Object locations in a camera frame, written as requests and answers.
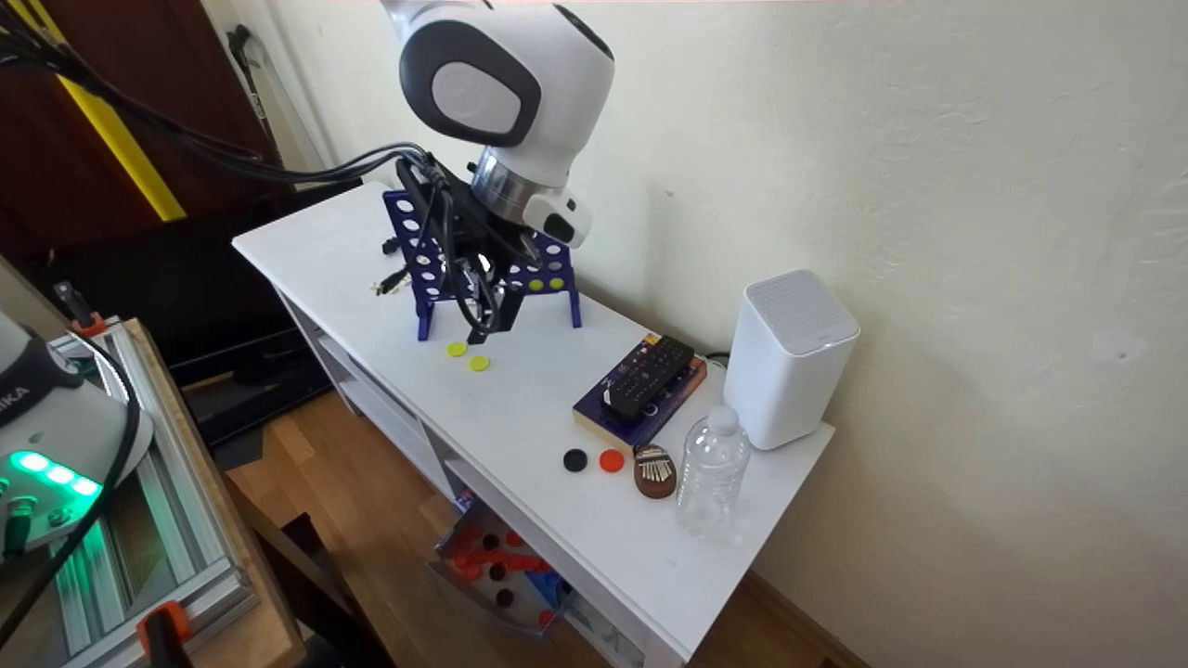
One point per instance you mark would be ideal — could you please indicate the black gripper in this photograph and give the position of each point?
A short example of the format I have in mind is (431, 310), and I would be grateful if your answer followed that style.
(489, 245)

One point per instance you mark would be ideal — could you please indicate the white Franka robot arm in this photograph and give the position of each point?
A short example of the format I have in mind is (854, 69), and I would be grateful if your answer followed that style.
(505, 88)

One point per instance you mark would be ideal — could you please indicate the white robot base green light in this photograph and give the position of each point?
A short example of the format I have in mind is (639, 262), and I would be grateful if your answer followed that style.
(51, 432)

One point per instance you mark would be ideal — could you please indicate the brown round object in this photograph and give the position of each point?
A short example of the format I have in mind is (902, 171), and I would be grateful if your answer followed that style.
(655, 471)

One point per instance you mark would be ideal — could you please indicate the white table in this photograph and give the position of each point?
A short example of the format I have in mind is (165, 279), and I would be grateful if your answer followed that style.
(522, 412)

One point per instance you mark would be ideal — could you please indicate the black remote control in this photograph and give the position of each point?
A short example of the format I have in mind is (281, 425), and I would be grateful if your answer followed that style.
(649, 375)

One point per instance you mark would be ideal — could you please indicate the black game disc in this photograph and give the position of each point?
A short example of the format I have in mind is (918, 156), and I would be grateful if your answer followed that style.
(573, 463)

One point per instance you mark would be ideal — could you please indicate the blue flat board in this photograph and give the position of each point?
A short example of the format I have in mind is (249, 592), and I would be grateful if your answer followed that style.
(643, 416)

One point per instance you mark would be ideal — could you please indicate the red game disc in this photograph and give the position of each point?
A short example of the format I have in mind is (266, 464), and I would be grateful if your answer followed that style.
(609, 463)

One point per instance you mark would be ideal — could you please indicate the colourful game box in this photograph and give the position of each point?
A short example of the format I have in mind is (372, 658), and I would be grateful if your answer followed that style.
(501, 570)

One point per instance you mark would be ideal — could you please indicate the clear plastic bottle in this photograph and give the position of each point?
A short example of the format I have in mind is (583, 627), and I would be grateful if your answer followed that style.
(716, 475)

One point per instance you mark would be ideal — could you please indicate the white box speaker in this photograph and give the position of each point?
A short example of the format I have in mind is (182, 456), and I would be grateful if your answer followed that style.
(784, 356)

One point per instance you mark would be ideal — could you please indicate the black low furniture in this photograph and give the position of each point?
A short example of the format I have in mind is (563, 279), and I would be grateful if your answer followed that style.
(187, 298)

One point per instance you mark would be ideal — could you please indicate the wooden board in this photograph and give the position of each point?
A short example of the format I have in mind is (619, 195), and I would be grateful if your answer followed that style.
(235, 557)

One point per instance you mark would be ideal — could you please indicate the orange clamp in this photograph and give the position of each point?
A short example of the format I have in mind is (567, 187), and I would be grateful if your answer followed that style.
(93, 329)
(165, 626)

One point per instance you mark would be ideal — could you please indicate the aluminium profile stand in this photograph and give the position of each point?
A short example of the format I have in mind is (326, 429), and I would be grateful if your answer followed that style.
(150, 542)

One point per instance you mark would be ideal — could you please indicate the yellow strip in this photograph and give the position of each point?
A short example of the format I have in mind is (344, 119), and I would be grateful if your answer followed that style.
(113, 131)

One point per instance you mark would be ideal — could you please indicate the dark brown door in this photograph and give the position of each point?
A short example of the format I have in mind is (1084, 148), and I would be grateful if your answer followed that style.
(75, 187)

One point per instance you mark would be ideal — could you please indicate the blue connect four frame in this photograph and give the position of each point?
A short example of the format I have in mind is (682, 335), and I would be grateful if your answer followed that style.
(414, 263)

